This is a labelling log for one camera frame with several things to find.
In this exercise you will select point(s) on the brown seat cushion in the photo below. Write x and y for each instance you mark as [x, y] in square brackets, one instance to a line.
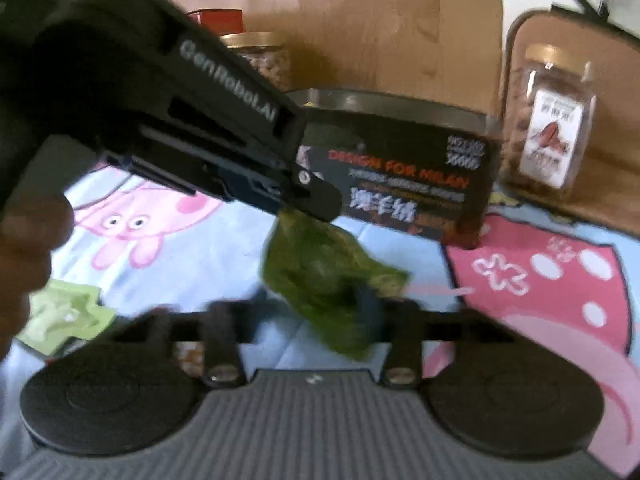
[607, 188]

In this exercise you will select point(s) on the wood grain board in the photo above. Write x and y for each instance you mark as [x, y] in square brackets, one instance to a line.
[443, 50]

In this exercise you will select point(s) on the person's left hand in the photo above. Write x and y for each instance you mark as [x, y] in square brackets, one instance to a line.
[30, 232]

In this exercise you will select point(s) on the black sheep print box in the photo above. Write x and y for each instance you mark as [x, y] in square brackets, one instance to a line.
[419, 167]

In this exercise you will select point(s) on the light green snack packet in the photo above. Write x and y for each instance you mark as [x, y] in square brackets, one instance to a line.
[63, 311]

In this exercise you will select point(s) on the red gift box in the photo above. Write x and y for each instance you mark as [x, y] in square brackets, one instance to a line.
[219, 21]

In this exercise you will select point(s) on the nut jar gold lid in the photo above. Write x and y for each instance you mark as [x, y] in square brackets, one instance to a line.
[267, 53]

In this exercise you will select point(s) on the pecan jar gold lid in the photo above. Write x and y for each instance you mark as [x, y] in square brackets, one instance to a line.
[548, 123]

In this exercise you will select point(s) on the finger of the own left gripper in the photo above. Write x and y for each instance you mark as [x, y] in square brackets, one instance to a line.
[221, 328]

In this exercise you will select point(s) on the cartoon pig bed sheet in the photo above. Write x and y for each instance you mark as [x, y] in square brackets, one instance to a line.
[561, 401]

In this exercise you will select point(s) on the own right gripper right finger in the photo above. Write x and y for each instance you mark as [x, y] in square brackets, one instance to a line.
[404, 326]

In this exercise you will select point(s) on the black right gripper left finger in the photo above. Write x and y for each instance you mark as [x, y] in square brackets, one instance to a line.
[311, 195]

